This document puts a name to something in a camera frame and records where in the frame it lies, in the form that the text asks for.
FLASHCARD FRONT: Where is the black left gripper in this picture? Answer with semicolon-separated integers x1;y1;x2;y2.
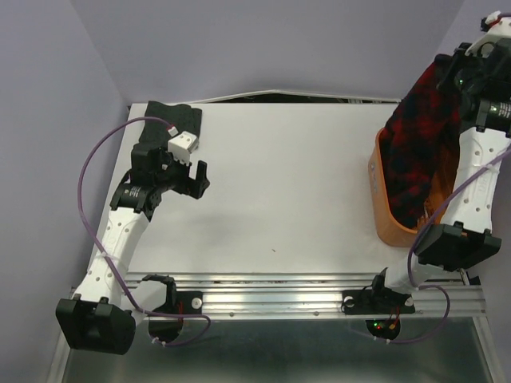
154;144;210;199

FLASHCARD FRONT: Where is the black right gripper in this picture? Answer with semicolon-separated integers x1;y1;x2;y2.
434;41;494;97

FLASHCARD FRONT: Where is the red black plaid skirt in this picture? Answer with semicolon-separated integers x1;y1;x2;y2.
381;62;461;228

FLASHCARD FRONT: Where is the dark grey dotted skirt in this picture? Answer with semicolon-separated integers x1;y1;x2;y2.
139;101;202;147

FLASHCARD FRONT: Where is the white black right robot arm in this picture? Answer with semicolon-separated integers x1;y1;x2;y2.
367;38;510;311

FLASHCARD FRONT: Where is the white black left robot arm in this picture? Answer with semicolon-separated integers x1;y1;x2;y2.
56;144;210;355

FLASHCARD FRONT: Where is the orange plastic bin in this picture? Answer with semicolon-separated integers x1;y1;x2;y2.
367;130;459;247

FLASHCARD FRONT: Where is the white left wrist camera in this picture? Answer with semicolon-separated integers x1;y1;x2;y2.
167;125;199;166

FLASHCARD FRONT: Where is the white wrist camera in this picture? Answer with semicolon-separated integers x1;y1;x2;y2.
465;10;510;56
167;125;199;166

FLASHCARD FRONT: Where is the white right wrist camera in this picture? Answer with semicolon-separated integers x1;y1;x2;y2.
465;10;510;56

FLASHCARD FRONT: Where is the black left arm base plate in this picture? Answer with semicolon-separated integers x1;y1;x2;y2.
154;290;203;314

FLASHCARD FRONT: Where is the aluminium extrusion frame rail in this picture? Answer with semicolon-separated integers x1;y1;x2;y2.
63;272;489;320

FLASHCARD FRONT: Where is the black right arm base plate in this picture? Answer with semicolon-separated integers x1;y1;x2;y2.
341;288;415;315

